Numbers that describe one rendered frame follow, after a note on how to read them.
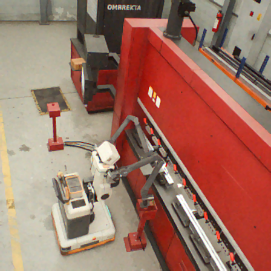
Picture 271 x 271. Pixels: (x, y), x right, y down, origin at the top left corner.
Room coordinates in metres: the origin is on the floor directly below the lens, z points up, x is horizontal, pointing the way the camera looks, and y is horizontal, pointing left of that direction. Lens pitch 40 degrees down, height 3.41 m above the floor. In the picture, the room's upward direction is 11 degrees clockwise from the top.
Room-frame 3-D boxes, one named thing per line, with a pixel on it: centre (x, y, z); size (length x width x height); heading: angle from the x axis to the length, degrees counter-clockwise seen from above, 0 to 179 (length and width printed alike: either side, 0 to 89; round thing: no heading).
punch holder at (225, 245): (1.44, -0.93, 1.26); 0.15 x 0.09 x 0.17; 28
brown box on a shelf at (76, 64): (4.46, 1.18, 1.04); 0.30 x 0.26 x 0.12; 30
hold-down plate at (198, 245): (1.57, -0.80, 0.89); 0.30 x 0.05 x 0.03; 28
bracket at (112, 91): (3.49, 0.48, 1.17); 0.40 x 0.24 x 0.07; 28
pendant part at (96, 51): (3.35, 0.67, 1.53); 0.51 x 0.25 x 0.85; 19
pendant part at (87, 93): (3.27, 0.74, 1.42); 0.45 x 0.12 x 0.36; 19
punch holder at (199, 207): (1.80, -0.74, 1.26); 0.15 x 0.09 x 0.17; 28
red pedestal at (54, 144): (3.47, 1.27, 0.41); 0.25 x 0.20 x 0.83; 118
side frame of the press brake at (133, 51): (3.42, -0.06, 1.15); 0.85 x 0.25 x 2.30; 118
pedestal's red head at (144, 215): (2.03, -0.26, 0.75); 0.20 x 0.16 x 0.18; 21
